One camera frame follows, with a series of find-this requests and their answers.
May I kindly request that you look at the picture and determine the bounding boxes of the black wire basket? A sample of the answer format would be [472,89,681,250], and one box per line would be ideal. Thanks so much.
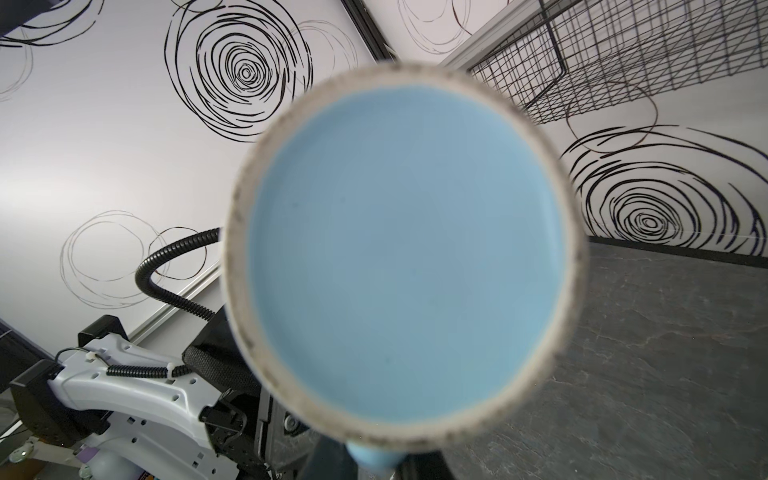
[470,0,767,124]

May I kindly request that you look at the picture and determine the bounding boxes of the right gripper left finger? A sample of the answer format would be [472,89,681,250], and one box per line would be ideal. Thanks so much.
[297,436,358,480]

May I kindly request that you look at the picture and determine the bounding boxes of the light blue mug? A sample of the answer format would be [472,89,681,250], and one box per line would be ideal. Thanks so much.
[222,62,588,471]

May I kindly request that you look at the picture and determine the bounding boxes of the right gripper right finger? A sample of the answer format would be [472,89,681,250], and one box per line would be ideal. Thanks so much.
[395,451,455,480]

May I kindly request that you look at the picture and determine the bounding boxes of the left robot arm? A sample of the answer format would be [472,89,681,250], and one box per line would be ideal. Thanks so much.
[1,315,275,479]

